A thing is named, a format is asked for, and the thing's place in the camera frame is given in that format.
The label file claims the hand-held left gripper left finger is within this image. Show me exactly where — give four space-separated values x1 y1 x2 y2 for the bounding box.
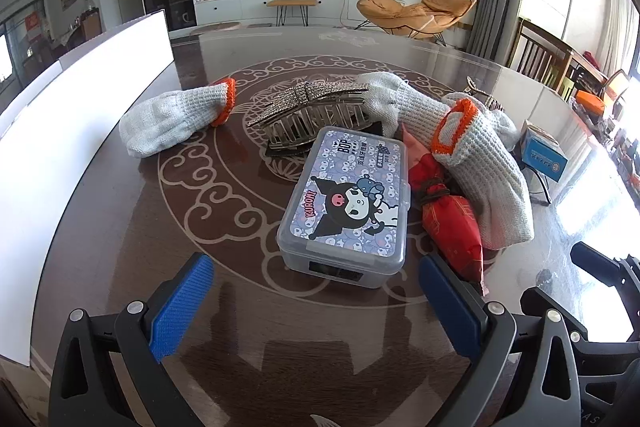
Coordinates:
48 252 216 427

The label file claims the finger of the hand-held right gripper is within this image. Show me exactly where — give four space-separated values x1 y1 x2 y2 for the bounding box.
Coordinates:
570 241 640 308

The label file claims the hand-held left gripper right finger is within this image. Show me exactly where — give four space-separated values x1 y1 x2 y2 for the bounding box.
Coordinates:
419 252 598 427

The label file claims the red drawstring pouch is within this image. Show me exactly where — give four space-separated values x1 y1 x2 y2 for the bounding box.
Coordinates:
401 127 490 297

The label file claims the white knit glove orange cuff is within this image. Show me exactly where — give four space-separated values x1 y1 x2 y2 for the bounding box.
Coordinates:
356 72 453 142
119 77 237 158
431 98 536 251
441 91 522 152

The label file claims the blue and white medicine box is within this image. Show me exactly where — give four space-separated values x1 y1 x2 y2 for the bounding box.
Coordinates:
519 119 569 182

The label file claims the cartoon print plastic box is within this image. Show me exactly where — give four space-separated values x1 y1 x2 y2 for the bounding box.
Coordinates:
276 125 413 290

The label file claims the white foam board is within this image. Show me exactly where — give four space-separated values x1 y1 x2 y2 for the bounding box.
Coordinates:
0 9 173 367

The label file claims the gold rhinestone hair claw clip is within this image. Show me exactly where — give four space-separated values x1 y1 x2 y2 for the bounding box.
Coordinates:
465 76 502 112

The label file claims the silver rhinestone hair claw clip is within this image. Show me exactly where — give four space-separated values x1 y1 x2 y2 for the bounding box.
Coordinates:
246 79 372 156

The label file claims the orange bag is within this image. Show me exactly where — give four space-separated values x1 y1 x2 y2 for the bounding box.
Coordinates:
575 89 606 114

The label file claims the wooden dining chair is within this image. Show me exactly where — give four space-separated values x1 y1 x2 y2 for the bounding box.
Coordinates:
507 18 576 95

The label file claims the round beige floor mat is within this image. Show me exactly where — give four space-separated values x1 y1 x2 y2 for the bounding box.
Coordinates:
190 22 242 34

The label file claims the brown wooden cabinet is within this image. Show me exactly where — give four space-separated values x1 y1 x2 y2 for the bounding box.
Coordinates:
80 7 103 40

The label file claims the orange lounge chair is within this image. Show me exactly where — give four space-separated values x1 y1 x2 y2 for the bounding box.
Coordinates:
356 0 478 48

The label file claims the white television cabinet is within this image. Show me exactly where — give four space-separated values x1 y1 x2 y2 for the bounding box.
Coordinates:
194 0 381 28

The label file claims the wooden bench with metal legs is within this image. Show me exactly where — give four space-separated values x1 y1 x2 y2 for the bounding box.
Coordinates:
266 0 318 28

